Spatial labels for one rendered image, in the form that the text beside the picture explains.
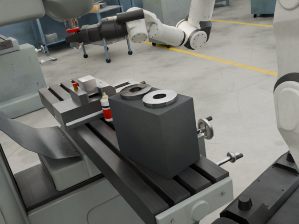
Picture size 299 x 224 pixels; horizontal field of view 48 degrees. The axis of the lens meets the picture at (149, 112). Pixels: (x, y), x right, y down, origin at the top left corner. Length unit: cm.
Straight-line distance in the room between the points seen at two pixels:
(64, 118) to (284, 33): 79
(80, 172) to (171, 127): 56
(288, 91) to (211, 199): 39
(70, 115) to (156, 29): 46
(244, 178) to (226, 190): 153
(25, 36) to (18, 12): 675
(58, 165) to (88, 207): 21
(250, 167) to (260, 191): 115
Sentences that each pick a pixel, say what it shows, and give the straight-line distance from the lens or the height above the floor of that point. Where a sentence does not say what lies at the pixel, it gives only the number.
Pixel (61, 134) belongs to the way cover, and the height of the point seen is 86.
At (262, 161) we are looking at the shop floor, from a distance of 258.
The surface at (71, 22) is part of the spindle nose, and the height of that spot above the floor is 129.
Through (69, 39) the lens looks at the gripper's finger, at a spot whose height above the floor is 124.
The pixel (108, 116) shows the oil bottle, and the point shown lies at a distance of 124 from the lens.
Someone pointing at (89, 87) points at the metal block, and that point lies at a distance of 130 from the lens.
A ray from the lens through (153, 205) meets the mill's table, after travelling 81.
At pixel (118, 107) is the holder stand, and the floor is 110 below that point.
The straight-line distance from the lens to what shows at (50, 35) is 719.
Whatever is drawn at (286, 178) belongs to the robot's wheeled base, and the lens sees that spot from 144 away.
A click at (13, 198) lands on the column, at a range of 122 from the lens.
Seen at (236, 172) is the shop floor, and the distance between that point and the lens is 247.
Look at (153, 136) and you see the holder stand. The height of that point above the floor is 105.
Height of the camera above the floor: 145
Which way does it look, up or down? 24 degrees down
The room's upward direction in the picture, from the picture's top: 10 degrees counter-clockwise
